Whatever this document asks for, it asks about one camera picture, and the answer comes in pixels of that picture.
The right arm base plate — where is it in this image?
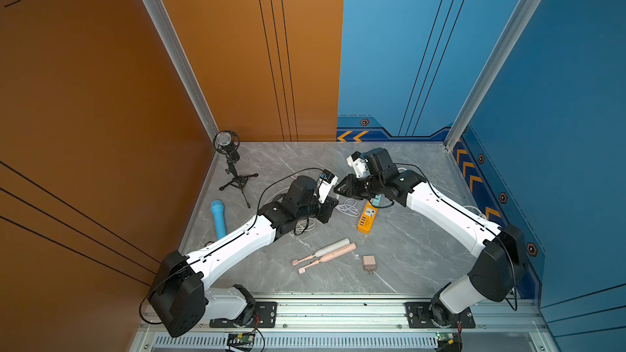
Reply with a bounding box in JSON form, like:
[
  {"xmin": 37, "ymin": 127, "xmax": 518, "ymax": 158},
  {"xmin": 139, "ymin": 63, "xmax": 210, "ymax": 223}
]
[{"xmin": 404, "ymin": 301, "xmax": 476, "ymax": 330}]

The orange power strip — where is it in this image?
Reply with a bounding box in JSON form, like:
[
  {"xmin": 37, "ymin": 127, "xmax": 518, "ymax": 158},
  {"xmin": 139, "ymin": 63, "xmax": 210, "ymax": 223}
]
[{"xmin": 357, "ymin": 201, "xmax": 378, "ymax": 235}]

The white electric toothbrush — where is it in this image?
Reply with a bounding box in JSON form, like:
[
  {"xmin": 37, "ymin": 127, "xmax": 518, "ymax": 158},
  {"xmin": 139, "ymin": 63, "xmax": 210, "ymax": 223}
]
[{"xmin": 292, "ymin": 238, "xmax": 350, "ymax": 266}]

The teal charger adapter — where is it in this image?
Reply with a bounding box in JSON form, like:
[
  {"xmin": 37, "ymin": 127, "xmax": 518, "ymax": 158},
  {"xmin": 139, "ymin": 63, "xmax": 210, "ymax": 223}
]
[{"xmin": 371, "ymin": 194, "xmax": 383, "ymax": 208}]

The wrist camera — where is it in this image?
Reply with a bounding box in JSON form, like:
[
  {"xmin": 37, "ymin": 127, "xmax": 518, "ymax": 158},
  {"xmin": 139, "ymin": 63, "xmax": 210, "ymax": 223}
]
[
  {"xmin": 317, "ymin": 169, "xmax": 338, "ymax": 204},
  {"xmin": 347, "ymin": 152, "xmax": 369, "ymax": 179}
]

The aluminium rail frame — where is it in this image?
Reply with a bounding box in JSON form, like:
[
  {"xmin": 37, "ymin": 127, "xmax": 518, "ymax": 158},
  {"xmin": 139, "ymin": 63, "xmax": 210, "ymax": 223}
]
[{"xmin": 130, "ymin": 293, "xmax": 559, "ymax": 351}]

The green circuit board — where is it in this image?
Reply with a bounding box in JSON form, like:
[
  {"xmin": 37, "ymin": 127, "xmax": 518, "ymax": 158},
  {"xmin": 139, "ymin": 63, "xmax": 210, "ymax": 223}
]
[
  {"xmin": 225, "ymin": 332, "xmax": 256, "ymax": 352},
  {"xmin": 435, "ymin": 333, "xmax": 463, "ymax": 352}
]

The black microphone on tripod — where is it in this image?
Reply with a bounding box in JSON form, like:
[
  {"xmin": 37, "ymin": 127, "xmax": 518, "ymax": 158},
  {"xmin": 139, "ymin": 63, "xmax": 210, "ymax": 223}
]
[{"xmin": 213, "ymin": 130, "xmax": 259, "ymax": 209}]

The white USB cable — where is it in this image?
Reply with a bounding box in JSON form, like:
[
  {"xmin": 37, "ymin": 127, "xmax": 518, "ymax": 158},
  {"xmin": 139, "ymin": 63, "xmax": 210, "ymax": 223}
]
[{"xmin": 335, "ymin": 197, "xmax": 362, "ymax": 218}]

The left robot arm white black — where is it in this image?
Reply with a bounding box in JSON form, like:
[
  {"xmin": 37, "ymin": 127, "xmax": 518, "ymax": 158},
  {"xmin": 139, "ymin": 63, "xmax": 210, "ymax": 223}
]
[{"xmin": 146, "ymin": 170, "xmax": 338, "ymax": 337}]

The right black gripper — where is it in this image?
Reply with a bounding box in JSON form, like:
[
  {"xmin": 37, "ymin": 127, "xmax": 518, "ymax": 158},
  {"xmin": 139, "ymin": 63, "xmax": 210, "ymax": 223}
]
[{"xmin": 333, "ymin": 173, "xmax": 385, "ymax": 200}]

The right green circuit board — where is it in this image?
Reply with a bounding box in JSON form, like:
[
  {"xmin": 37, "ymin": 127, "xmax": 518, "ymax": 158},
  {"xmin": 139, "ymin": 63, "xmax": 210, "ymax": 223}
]
[{"xmin": 435, "ymin": 333, "xmax": 463, "ymax": 352}]

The blue handheld microphone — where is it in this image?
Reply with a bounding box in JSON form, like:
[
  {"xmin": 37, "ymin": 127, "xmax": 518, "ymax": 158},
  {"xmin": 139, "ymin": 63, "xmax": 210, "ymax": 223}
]
[{"xmin": 210, "ymin": 200, "xmax": 227, "ymax": 240}]

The left green circuit board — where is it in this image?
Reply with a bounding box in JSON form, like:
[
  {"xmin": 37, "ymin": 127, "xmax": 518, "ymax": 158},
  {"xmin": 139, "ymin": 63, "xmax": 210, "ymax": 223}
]
[{"xmin": 225, "ymin": 332, "xmax": 256, "ymax": 352}]

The pink electric toothbrush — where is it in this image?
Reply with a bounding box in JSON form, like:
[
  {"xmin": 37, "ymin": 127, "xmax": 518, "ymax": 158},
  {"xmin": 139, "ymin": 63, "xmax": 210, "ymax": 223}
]
[{"xmin": 298, "ymin": 243, "xmax": 356, "ymax": 274}]

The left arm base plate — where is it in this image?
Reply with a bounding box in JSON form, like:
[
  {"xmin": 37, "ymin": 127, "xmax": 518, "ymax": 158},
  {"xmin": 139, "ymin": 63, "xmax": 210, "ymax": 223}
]
[{"xmin": 210, "ymin": 301, "xmax": 278, "ymax": 329}]

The pink charger adapter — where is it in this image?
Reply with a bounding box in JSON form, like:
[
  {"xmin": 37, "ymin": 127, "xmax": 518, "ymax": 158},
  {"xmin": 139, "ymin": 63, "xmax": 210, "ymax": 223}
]
[{"xmin": 362, "ymin": 255, "xmax": 378, "ymax": 273}]

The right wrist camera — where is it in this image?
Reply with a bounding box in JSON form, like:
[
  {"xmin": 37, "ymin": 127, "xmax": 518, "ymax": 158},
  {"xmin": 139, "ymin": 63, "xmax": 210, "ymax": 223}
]
[{"xmin": 347, "ymin": 152, "xmax": 369, "ymax": 179}]

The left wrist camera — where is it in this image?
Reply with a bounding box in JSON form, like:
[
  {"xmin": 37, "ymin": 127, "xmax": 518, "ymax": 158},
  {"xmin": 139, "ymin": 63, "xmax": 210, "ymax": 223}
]
[{"xmin": 317, "ymin": 169, "xmax": 338, "ymax": 204}]

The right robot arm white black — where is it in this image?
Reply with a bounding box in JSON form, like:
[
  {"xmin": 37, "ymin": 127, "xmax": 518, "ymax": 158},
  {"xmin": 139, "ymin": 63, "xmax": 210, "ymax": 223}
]
[{"xmin": 334, "ymin": 148, "xmax": 530, "ymax": 328}]

